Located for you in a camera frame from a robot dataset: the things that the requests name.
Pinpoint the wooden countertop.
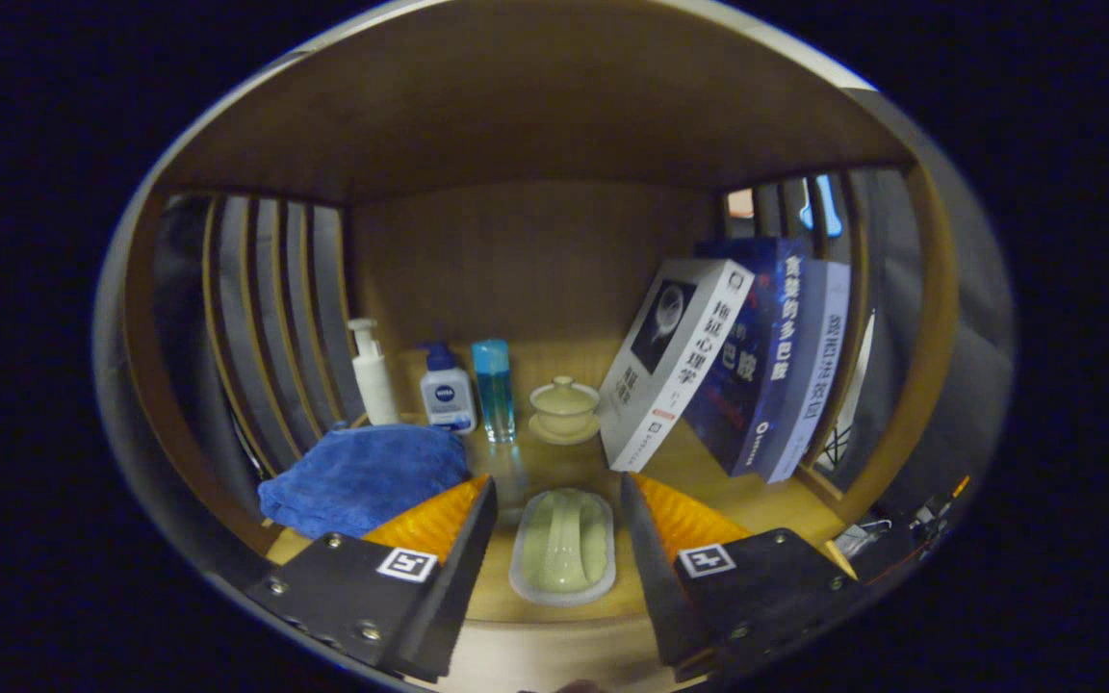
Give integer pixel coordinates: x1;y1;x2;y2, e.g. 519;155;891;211
266;337;854;627

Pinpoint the pale lavender book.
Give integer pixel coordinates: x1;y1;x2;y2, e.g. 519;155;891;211
764;258;852;484

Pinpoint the white book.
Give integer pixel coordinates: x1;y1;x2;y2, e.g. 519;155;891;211
598;258;756;474

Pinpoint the wooden cabinet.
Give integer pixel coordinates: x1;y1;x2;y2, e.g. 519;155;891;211
121;0;965;693

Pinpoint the dark blue book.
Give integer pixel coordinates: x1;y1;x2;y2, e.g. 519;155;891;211
683;238;806;478

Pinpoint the black device with orange tip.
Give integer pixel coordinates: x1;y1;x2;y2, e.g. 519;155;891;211
843;476;974;578

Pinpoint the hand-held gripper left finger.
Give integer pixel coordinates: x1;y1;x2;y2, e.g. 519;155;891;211
246;474;500;684

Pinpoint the green-handled white scrub sponge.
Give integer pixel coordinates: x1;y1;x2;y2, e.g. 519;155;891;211
508;488;617;607

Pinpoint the white bottle with blue cap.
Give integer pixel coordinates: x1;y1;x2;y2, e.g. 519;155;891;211
419;342;477;435

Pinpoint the blue towel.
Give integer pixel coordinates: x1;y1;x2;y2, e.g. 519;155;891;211
258;423;472;540

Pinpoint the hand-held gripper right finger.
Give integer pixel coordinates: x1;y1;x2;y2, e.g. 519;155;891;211
620;472;878;682

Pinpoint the white pump bottle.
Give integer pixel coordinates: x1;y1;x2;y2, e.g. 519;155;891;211
348;319;401;427

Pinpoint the beige lidded teacup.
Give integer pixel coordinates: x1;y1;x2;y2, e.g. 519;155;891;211
529;375;602;446

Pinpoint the clear blue bottle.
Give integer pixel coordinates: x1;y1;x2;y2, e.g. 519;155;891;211
472;339;517;444

